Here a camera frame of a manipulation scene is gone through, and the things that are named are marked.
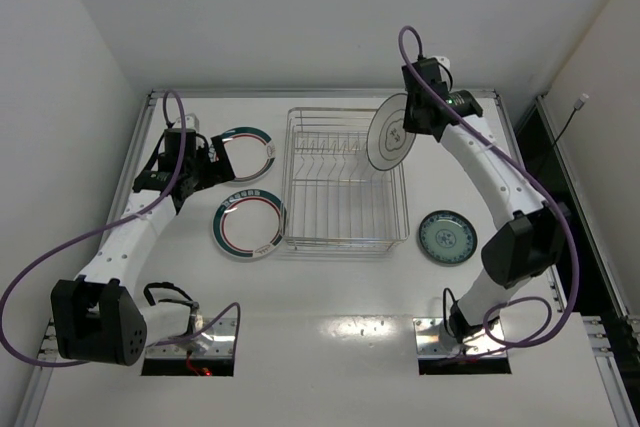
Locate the white plate with grey rim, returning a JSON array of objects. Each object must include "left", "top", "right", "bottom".
[{"left": 366, "top": 93, "right": 416, "bottom": 172}]

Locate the blue floral green plate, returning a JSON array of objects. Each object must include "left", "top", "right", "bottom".
[{"left": 417, "top": 210, "right": 478, "bottom": 266}]

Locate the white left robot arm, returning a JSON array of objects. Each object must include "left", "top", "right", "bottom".
[{"left": 51, "top": 128, "right": 235, "bottom": 366}]

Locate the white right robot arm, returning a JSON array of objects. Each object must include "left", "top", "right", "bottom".
[{"left": 402, "top": 56, "right": 575, "bottom": 342}]

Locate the green rimmed plate far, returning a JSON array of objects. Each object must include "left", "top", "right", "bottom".
[{"left": 221, "top": 126, "right": 276, "bottom": 184}]

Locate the green rimmed plate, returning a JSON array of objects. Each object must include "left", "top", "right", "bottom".
[
  {"left": 211, "top": 188, "right": 286, "bottom": 261},
  {"left": 221, "top": 126, "right": 276, "bottom": 184}
]

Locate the green rimmed plate near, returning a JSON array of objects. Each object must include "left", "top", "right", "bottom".
[{"left": 211, "top": 188, "right": 286, "bottom": 261}]

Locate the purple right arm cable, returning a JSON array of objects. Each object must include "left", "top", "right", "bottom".
[{"left": 397, "top": 25, "right": 581, "bottom": 366}]

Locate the metal wire dish rack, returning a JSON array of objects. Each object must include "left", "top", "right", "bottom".
[{"left": 280, "top": 107, "right": 410, "bottom": 255}]

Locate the black left base cable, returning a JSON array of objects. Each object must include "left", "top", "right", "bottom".
[{"left": 143, "top": 281, "right": 196, "bottom": 313}]

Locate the black base cable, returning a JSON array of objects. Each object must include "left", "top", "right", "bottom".
[
  {"left": 442, "top": 286, "right": 459, "bottom": 333},
  {"left": 143, "top": 281, "right": 196, "bottom": 313}
]

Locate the black cable with white plug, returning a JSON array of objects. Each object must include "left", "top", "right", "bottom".
[{"left": 530, "top": 93, "right": 590, "bottom": 183}]

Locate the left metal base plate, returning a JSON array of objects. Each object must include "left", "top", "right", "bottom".
[{"left": 145, "top": 317, "right": 237, "bottom": 361}]

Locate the metal base plate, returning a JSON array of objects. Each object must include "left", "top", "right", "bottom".
[
  {"left": 413, "top": 317, "right": 507, "bottom": 360},
  {"left": 145, "top": 317, "right": 237, "bottom": 361}
]

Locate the black right base cable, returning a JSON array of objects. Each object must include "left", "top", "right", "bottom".
[{"left": 442, "top": 286, "right": 459, "bottom": 333}]

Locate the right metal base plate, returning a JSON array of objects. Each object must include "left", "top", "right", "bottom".
[{"left": 413, "top": 317, "right": 507, "bottom": 360}]

